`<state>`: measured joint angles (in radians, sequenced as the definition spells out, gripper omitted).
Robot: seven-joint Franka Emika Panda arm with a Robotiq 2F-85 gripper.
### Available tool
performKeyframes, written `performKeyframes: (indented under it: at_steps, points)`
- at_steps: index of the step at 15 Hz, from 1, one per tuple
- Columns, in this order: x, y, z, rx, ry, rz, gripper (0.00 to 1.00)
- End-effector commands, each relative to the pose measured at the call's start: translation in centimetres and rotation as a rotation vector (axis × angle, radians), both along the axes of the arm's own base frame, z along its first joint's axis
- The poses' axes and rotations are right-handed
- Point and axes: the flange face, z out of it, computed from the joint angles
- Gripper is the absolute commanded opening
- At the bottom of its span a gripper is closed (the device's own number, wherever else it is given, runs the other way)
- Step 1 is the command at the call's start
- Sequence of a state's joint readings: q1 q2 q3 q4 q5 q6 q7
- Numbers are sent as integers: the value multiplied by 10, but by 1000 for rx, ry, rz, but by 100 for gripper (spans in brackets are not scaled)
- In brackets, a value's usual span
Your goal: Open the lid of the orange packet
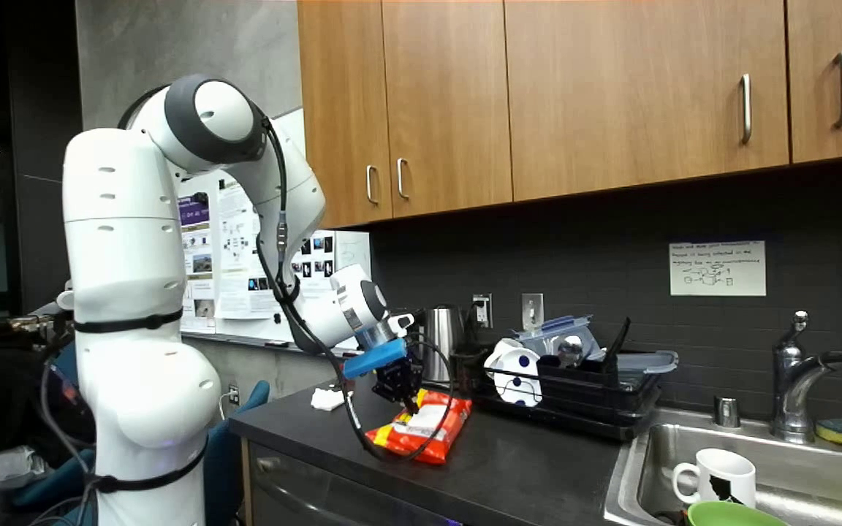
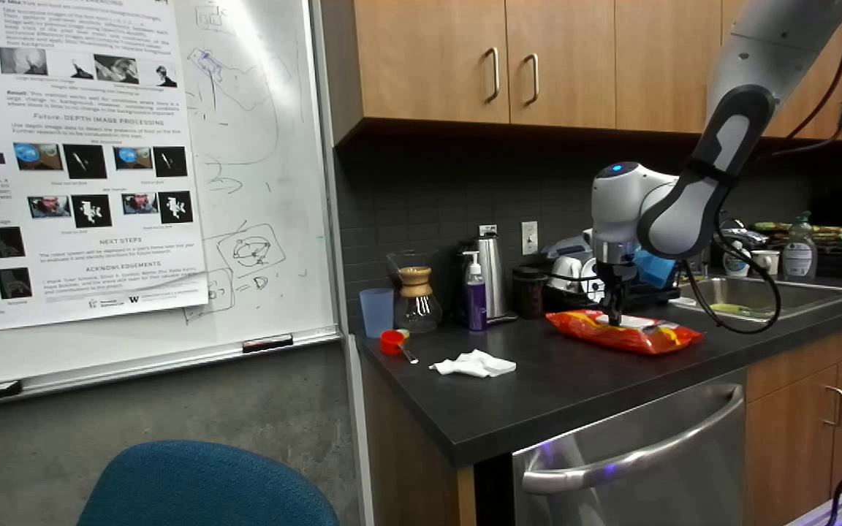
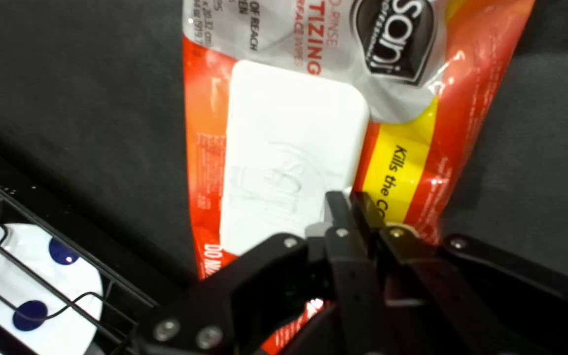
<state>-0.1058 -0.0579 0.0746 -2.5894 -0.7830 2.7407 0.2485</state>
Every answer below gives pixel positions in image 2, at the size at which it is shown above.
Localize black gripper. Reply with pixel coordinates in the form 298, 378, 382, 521
593, 239, 640, 330

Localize orange chip bag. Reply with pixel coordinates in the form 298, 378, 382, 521
543, 308, 705, 359

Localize glass jar with lid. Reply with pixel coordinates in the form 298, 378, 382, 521
394, 264, 445, 339

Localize white plate blue dots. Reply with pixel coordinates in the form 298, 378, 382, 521
546, 250, 607, 304

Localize black dish rack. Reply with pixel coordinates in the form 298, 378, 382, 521
534, 254, 681, 315

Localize dark jar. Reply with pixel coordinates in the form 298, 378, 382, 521
509, 254, 553, 320

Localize white soap dispenser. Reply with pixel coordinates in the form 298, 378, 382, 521
721, 239, 755, 280

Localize purple bottle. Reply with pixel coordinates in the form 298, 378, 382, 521
458, 250, 492, 336

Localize chrome faucet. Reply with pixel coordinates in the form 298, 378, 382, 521
716, 220, 773, 257

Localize white crumpled tissue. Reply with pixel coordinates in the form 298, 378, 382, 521
426, 349, 520, 381

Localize small white cup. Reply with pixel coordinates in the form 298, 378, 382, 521
752, 245, 783, 280

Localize stainless steel dishwasher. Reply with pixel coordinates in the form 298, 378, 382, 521
509, 367, 752, 526

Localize clear soap bottle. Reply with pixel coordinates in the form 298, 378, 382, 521
781, 213, 821, 285

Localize steel sink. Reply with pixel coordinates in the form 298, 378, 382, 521
667, 276, 842, 327

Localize small red object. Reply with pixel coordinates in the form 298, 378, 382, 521
376, 327, 413, 359

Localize blue plastic cup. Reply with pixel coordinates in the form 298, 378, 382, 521
356, 285, 401, 342

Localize black whiteboard marker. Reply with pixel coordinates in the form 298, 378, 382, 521
239, 334, 298, 356

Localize whiteboard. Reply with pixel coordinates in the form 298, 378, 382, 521
0, 0, 346, 406

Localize research poster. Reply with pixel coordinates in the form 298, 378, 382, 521
0, 0, 211, 334

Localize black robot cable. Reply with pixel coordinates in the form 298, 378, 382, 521
681, 0, 842, 339

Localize silver dishwasher handle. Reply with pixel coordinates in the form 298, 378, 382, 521
520, 384, 746, 494

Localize silver cabinet handle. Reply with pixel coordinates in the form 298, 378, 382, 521
520, 50, 543, 111
480, 45, 502, 105
821, 384, 842, 431

